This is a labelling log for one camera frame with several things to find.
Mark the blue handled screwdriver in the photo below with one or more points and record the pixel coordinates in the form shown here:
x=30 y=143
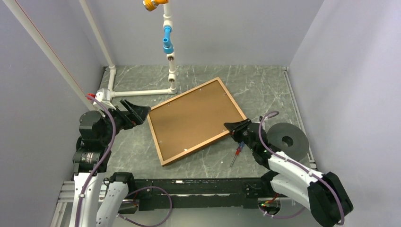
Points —
x=237 y=152

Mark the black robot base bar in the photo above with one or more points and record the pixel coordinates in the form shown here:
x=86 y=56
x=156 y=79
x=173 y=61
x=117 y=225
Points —
x=247 y=193

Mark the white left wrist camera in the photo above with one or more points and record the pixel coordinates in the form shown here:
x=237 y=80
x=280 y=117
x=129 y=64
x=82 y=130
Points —
x=103 y=96

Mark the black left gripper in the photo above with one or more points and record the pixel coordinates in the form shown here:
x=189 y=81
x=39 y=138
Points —
x=135 y=114

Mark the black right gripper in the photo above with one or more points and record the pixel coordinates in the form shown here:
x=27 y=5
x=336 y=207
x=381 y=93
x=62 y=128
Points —
x=235 y=128

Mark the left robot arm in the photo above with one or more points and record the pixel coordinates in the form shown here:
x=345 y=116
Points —
x=98 y=129

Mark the orange pipe cap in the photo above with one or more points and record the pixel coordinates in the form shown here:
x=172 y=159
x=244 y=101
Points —
x=151 y=5

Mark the wooden picture frame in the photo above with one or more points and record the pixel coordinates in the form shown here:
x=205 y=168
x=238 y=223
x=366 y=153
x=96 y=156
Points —
x=192 y=120

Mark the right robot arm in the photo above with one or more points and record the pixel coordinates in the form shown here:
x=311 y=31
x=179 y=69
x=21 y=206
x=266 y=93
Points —
x=279 y=150

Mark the blue pipe elbow fitting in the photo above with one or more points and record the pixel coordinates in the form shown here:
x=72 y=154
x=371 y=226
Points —
x=167 y=43

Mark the dark grey round disc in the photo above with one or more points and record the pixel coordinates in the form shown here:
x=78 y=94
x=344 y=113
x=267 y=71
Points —
x=289 y=139

